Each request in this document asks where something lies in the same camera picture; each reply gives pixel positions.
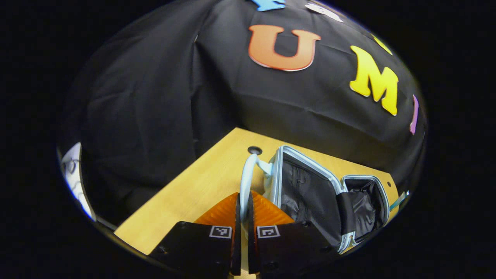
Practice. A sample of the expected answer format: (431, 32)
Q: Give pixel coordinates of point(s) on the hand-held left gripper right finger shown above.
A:
(252, 252)

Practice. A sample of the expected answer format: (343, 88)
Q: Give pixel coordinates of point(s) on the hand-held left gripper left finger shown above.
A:
(236, 248)

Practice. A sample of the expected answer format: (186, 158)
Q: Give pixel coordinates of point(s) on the light blue suitcase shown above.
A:
(306, 193)

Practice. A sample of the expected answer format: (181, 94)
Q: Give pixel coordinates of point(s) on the round black desk grommet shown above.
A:
(254, 150)

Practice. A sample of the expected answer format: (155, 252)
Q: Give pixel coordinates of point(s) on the black backdrop cloth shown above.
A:
(155, 97)

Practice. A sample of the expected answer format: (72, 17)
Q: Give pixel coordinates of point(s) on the white printed panel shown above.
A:
(75, 174)

